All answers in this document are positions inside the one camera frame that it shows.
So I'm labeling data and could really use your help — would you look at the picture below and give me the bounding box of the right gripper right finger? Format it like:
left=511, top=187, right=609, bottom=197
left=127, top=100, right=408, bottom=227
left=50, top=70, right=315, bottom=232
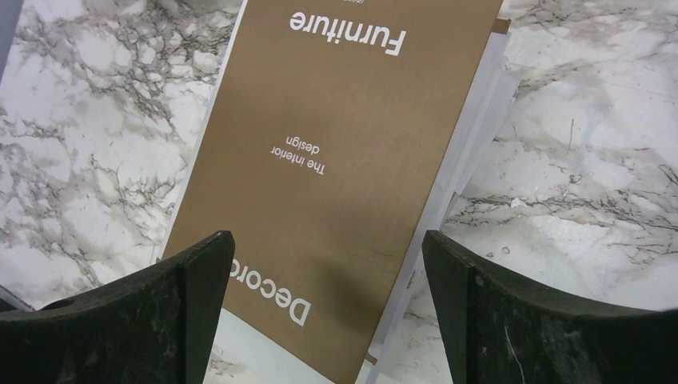
left=421, top=230, right=677, bottom=383

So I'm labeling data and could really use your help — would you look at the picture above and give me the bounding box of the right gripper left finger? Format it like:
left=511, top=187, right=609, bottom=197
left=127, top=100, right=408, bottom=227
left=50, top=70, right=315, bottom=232
left=1, top=230, right=235, bottom=383

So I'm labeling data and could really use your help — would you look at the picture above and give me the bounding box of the white palm leaf book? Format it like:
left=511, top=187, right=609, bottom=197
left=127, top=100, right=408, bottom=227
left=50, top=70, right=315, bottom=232
left=213, top=19, right=518, bottom=383

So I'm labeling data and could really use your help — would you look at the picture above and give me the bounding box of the brown Decorate Furniture book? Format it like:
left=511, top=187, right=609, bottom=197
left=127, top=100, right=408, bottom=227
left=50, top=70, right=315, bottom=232
left=163, top=1, right=501, bottom=383

